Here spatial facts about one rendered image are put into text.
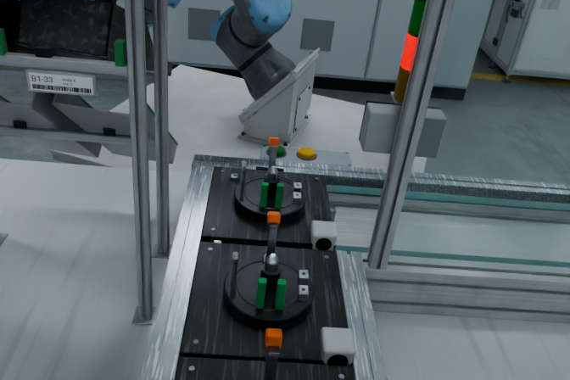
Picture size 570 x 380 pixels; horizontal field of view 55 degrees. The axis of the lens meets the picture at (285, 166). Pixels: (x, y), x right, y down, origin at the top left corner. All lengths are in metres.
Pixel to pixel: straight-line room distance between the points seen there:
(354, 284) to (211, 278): 0.24
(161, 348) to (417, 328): 0.46
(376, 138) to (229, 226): 0.32
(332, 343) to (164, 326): 0.24
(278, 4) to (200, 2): 2.58
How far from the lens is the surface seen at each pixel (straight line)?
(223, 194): 1.09
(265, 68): 1.49
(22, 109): 0.96
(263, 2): 1.38
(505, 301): 1.10
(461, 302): 1.07
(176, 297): 0.89
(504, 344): 1.08
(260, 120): 1.48
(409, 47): 0.82
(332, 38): 4.03
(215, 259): 0.93
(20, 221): 1.24
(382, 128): 0.86
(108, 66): 0.75
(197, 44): 4.05
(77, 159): 1.45
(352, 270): 0.97
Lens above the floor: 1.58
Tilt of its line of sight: 31 degrees down
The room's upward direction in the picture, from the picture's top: 7 degrees clockwise
